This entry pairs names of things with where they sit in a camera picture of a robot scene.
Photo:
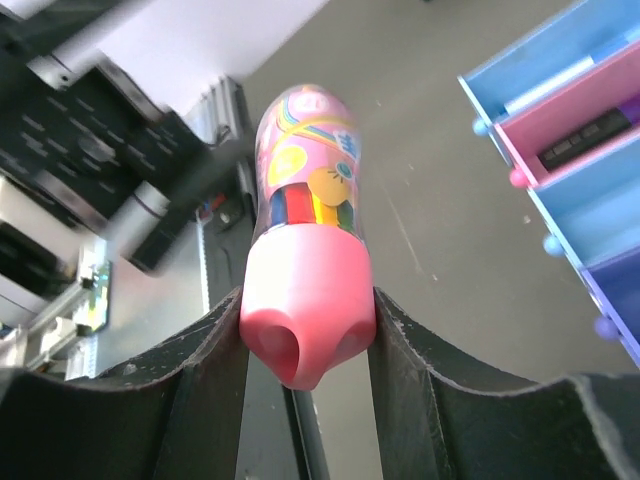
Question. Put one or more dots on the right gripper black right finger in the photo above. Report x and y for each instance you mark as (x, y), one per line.
(443, 414)

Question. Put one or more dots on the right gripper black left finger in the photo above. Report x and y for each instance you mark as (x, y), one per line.
(172, 412)

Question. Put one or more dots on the colourful tube pink cap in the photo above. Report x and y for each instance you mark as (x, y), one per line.
(307, 300)

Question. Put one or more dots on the purple drawer box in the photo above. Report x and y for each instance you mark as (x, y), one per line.
(614, 287)

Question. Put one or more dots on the light blue drawer box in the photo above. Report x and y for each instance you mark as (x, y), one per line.
(592, 210)
(563, 39)

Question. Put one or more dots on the pink drawer box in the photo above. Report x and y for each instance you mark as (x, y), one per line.
(527, 133)

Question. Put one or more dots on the black marker purple cap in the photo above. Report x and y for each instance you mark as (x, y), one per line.
(590, 135)

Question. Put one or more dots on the white marker blue cap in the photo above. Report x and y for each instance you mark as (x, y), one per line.
(571, 72)

